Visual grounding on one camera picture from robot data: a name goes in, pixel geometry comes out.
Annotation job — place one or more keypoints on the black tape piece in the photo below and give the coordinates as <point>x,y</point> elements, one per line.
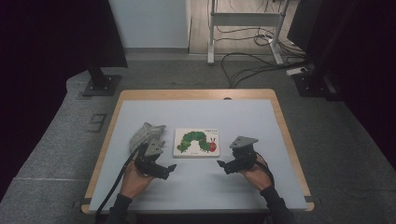
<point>83,202</point>
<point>311,199</point>

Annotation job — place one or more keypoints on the black curtain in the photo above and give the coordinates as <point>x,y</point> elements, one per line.
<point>46,62</point>
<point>367,62</point>

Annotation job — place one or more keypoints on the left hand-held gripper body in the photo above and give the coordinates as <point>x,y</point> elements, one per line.
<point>146,161</point>

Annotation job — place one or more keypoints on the grey floor socket plate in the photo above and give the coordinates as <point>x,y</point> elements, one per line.
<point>97,119</point>

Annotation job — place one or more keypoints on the white caterpillar picture book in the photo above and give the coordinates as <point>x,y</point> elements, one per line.
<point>196,143</point>

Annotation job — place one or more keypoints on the person's left hand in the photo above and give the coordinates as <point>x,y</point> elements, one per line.
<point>134,183</point>

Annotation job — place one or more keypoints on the person's right hand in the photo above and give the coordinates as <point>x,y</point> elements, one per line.
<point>260,177</point>

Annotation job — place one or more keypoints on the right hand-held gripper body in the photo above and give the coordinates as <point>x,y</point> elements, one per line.
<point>246,157</point>

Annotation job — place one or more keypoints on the white power strip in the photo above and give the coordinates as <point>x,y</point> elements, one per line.
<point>295,71</point>

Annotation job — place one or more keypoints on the white metal desk frame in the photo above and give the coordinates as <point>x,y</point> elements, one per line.
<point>246,19</point>

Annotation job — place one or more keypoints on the wooden table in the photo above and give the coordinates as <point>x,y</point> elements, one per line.
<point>186,94</point>

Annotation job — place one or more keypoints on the white partition board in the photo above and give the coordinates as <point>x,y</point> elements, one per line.
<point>149,21</point>

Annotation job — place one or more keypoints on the black stand with square base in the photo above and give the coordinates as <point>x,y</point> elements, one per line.
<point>314,82</point>
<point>102,84</point>

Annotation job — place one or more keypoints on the grey striped fluffy towel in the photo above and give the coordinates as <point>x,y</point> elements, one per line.
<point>144,133</point>

